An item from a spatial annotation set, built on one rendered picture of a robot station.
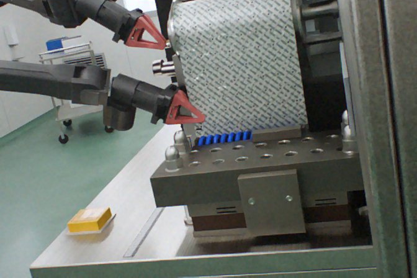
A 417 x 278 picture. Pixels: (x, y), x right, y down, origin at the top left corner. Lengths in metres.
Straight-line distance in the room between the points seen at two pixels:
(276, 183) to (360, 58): 0.70
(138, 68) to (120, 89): 6.03
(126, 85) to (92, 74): 0.07
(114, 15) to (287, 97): 0.40
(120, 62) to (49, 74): 6.11
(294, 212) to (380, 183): 0.70
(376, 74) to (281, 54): 0.85
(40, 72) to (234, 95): 0.40
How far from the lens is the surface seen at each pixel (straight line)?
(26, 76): 1.15
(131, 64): 7.19
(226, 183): 0.95
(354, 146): 0.93
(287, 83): 1.08
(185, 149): 1.07
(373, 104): 0.22
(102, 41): 7.28
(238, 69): 1.09
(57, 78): 1.13
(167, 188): 0.98
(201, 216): 1.00
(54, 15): 1.24
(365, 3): 0.22
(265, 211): 0.94
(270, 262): 0.94
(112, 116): 1.19
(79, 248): 1.10
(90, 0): 1.17
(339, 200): 0.96
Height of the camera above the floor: 1.35
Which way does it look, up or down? 15 degrees down
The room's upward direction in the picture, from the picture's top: 11 degrees counter-clockwise
